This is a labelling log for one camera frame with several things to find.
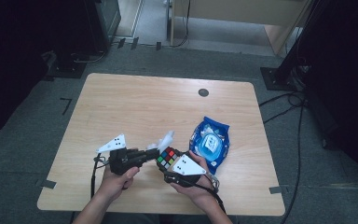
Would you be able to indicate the black stand base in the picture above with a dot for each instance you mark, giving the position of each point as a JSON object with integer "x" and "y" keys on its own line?
{"x": 66, "y": 70}
{"x": 273, "y": 79}

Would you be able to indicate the black round table grommet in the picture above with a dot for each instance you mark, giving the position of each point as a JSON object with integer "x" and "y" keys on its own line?
{"x": 203, "y": 92}

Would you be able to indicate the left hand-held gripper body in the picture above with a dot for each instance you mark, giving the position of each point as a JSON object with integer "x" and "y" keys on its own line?
{"x": 119, "y": 160}

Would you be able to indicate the black floor tape strip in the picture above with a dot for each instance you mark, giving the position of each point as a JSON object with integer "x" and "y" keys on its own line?
{"x": 158, "y": 45}
{"x": 134, "y": 43}
{"x": 121, "y": 42}

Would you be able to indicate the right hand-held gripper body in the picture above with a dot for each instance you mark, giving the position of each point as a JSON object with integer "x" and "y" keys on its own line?
{"x": 186, "y": 166}

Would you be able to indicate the blue wet wipes pack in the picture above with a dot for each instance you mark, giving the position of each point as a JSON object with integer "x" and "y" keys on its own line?
{"x": 211, "y": 143}

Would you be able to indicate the light wooden cabinet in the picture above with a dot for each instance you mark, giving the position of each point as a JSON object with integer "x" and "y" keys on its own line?
{"x": 230, "y": 11}

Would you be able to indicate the person's right hand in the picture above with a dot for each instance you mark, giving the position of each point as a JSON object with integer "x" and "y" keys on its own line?
{"x": 199, "y": 194}

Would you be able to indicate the black stand pole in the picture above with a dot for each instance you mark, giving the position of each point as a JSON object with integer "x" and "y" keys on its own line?
{"x": 295, "y": 49}

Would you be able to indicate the multicoloured puzzle cube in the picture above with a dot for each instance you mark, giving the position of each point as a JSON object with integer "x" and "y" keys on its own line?
{"x": 167, "y": 157}

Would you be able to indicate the dark cabinet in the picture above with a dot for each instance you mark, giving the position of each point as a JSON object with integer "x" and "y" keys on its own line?
{"x": 105, "y": 21}

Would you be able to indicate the person's left hand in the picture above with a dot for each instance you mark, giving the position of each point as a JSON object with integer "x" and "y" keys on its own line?
{"x": 113, "y": 186}

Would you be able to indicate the dark curtain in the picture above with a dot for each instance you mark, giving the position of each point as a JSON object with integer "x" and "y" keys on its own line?
{"x": 6, "y": 62}
{"x": 348, "y": 93}

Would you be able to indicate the grey tape piece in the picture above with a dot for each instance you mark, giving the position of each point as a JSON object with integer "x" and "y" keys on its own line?
{"x": 49, "y": 184}
{"x": 276, "y": 189}

